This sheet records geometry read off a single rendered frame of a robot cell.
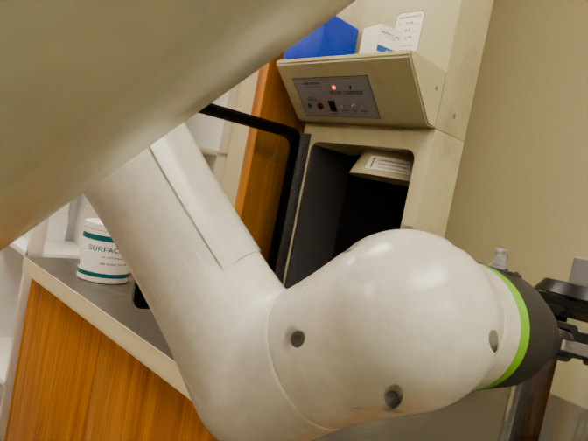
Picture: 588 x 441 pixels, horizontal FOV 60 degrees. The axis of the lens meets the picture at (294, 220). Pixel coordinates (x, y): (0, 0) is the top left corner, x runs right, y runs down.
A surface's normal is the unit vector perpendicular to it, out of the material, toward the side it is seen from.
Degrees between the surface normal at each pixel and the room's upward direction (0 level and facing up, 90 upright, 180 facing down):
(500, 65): 90
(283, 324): 75
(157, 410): 90
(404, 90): 135
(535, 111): 90
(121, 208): 101
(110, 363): 90
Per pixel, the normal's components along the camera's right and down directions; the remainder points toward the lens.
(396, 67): -0.63, 0.62
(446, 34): -0.70, -0.10
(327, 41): 0.69, 0.17
